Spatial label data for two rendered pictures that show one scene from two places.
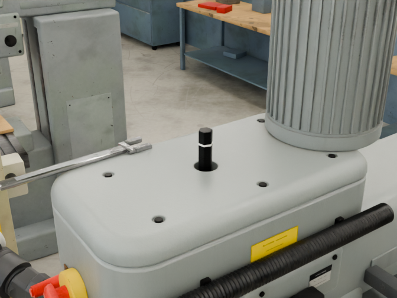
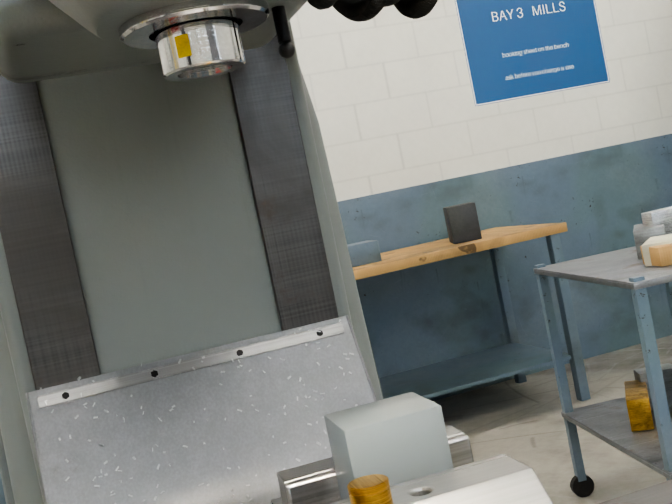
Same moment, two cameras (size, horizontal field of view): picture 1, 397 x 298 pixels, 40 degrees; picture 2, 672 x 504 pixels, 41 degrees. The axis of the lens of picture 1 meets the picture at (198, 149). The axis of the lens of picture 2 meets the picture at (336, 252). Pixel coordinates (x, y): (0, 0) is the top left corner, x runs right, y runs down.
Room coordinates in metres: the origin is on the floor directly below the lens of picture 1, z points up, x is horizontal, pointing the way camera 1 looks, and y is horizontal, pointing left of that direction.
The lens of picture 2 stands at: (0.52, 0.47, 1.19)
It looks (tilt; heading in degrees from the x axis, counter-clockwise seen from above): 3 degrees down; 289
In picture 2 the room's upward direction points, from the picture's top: 12 degrees counter-clockwise
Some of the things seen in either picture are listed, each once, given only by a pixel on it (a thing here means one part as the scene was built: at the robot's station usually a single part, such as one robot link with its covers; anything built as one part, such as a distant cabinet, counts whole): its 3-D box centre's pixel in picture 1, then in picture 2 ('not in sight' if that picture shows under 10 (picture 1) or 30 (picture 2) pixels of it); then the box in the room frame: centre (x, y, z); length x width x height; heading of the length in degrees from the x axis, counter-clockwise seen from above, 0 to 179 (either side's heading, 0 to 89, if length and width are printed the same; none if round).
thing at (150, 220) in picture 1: (212, 207); not in sight; (0.75, -0.02, 1.81); 0.47 x 0.26 x 0.16; 125
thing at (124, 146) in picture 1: (77, 162); not in sight; (0.74, 0.18, 1.89); 0.24 x 0.04 x 0.01; 127
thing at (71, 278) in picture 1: (72, 290); not in sight; (0.61, 0.18, 1.76); 0.06 x 0.02 x 0.06; 35
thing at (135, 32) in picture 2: not in sight; (194, 22); (0.74, -0.01, 1.31); 0.09 x 0.09 x 0.01
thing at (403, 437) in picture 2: not in sight; (390, 457); (0.69, -0.05, 1.03); 0.06 x 0.05 x 0.06; 32
